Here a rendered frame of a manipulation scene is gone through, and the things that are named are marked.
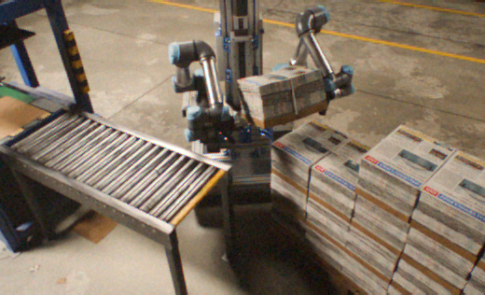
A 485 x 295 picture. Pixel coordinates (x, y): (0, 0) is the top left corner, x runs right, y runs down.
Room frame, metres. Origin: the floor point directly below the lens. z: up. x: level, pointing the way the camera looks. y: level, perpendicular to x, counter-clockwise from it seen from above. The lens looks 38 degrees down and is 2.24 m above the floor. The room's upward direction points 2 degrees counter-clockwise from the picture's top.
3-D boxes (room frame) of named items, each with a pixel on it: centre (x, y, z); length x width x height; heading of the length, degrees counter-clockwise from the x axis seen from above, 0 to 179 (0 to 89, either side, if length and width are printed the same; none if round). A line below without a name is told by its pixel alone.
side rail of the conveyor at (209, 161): (2.01, 0.65, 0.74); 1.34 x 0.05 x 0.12; 58
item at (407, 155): (1.40, -0.76, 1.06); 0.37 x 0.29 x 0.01; 132
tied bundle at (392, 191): (1.42, -0.77, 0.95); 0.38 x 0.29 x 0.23; 132
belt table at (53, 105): (2.33, 1.65, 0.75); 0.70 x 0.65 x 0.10; 58
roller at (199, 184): (1.49, 0.29, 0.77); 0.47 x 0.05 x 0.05; 148
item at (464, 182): (1.19, -0.95, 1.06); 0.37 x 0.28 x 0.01; 132
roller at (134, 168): (1.69, 0.62, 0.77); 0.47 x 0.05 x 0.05; 148
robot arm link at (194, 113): (1.72, 0.23, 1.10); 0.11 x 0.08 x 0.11; 102
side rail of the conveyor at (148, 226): (1.58, 0.92, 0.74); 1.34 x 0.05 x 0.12; 58
